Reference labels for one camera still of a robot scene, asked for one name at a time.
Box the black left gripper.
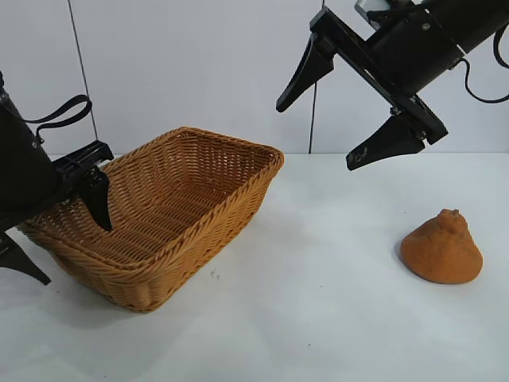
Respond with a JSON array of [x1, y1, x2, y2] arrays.
[[0, 97, 115, 286]]

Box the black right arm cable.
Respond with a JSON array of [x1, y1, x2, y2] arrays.
[[460, 29, 509, 105]]

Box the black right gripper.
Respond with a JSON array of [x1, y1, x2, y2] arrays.
[[275, 6, 465, 171]]

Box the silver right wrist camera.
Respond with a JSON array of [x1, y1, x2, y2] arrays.
[[355, 0, 393, 19]]

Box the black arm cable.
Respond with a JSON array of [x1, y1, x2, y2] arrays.
[[19, 94, 94, 139], [460, 29, 509, 105]]

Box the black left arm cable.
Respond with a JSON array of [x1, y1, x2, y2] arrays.
[[19, 94, 94, 139]]

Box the tan woven wicker basket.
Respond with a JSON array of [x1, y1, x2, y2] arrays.
[[19, 126, 286, 314]]

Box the bumpy orange fruit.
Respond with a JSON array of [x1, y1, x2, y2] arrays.
[[399, 208, 484, 285]]

